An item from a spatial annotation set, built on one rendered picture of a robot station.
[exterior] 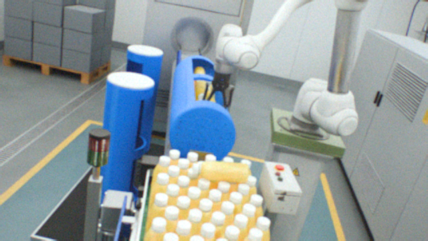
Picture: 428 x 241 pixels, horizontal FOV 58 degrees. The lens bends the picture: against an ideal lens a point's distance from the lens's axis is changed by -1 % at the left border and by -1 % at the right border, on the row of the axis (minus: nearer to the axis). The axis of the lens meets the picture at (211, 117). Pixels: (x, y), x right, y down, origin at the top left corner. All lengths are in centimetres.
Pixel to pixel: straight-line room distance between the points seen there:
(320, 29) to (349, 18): 514
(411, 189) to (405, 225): 28
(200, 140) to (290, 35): 531
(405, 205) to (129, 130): 191
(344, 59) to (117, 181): 155
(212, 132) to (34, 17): 415
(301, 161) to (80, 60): 383
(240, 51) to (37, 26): 424
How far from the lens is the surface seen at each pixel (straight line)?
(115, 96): 232
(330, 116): 184
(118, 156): 246
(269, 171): 149
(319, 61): 698
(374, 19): 704
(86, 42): 524
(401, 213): 301
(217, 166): 132
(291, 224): 226
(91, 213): 132
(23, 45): 566
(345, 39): 177
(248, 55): 151
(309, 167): 208
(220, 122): 163
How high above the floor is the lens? 178
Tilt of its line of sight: 22 degrees down
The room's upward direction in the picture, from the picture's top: 12 degrees clockwise
